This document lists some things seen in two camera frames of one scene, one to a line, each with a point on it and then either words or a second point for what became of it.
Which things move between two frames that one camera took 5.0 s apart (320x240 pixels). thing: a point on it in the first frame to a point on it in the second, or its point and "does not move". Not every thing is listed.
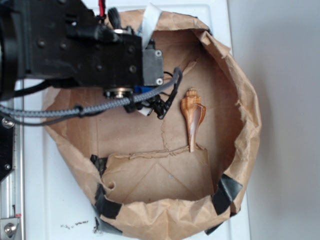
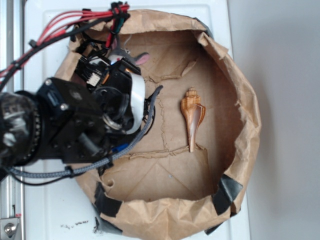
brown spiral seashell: (194, 112) does not move
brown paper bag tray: (180, 177) does not move
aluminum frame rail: (12, 186) does not move
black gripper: (104, 55) to (110, 84)
